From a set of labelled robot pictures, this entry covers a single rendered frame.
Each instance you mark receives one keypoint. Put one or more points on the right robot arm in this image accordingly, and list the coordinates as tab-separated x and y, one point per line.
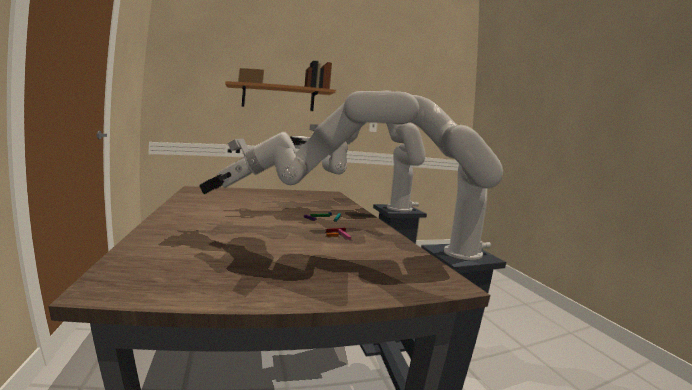
412	152

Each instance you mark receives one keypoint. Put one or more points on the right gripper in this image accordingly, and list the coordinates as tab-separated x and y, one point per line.
298	141

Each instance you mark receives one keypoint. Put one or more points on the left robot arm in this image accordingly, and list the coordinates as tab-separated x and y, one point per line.
477	162

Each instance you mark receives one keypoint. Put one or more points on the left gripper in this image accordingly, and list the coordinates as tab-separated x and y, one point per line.
229	175

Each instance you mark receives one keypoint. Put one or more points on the pink rod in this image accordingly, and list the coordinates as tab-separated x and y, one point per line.
344	234

